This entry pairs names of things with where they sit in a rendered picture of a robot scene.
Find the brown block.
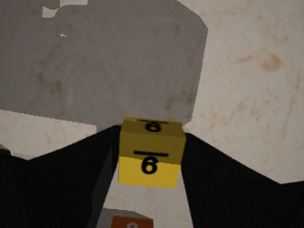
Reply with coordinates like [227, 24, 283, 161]
[111, 217, 153, 228]

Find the black block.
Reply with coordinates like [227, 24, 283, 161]
[0, 148, 11, 156]

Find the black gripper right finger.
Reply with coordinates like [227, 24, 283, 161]
[180, 133, 304, 228]

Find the yellow block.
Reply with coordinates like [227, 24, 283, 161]
[118, 117, 186, 189]

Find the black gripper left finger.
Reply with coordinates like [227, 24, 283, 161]
[0, 125, 122, 228]

